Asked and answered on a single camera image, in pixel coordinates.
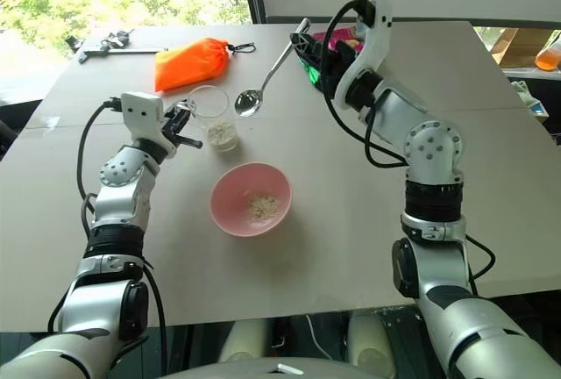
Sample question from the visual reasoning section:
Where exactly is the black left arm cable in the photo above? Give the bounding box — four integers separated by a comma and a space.
46, 97, 169, 375

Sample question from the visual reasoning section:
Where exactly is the oatmeal in pink bowl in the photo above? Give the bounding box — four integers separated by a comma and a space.
245, 192, 281, 224

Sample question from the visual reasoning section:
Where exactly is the thin white cable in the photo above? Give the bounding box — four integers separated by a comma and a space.
304, 313, 335, 361

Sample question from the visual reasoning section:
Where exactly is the black drawstring cord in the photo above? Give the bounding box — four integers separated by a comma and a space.
224, 40, 257, 57

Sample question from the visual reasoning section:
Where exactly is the cardboard box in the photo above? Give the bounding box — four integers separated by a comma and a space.
489, 27, 554, 68

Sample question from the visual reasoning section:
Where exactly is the white rounded robot leg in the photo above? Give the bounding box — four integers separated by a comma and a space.
217, 319, 271, 365
345, 308, 396, 367

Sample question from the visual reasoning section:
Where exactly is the oatmeal in glass mug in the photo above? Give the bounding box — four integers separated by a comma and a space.
205, 119, 239, 152

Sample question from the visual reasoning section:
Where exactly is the clear plastic cup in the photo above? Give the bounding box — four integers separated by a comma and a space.
187, 84, 240, 155

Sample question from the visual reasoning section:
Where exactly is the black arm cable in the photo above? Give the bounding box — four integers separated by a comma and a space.
46, 97, 169, 375
322, 0, 497, 297

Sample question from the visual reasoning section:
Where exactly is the silver bar with black end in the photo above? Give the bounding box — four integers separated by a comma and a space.
78, 46, 170, 65

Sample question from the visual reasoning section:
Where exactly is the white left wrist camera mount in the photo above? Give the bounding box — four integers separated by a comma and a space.
120, 91, 179, 156

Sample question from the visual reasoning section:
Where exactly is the pink bowl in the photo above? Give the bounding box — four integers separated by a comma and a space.
209, 162, 294, 238

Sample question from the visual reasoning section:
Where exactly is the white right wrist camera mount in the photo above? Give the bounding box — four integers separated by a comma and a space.
335, 0, 394, 111

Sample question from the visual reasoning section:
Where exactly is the pink and green snack packet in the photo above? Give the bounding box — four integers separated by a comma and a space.
300, 27, 367, 89

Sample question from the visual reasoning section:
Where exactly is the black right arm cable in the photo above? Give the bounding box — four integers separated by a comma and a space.
322, 0, 497, 297

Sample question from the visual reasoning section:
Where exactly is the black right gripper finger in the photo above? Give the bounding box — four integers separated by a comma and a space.
301, 51, 324, 91
288, 32, 324, 59

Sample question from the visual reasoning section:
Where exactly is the small black and white gadget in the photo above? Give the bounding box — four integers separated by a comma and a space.
102, 28, 135, 49

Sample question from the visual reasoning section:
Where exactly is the bottle with orange liquid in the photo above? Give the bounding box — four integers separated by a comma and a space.
534, 30, 561, 72

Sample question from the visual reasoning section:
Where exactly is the silver metal spoon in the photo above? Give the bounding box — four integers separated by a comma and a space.
234, 18, 312, 118

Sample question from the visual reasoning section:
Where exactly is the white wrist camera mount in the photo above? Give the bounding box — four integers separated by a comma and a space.
120, 91, 179, 156
335, 0, 394, 111

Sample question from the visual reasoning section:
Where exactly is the light green cloth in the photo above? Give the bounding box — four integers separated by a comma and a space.
510, 80, 541, 106

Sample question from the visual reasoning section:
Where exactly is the grey robot torso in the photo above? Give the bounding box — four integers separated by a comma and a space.
157, 354, 365, 379

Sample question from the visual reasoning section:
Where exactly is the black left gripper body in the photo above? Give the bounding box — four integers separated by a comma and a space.
160, 101, 194, 146

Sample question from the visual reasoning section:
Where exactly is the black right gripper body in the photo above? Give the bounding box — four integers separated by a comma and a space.
314, 39, 364, 94

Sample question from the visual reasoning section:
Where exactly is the orange drawstring bag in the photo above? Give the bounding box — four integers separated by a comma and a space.
153, 37, 231, 93

